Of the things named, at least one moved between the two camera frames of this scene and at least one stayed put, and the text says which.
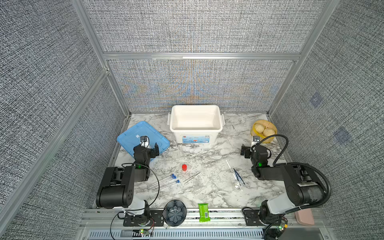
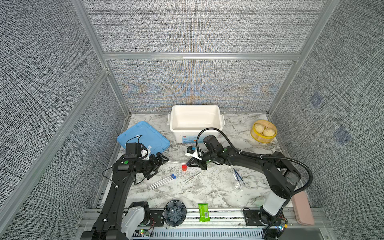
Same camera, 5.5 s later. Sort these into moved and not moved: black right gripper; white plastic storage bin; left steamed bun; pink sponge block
Moved: black right gripper
Not moved: pink sponge block; left steamed bun; white plastic storage bin
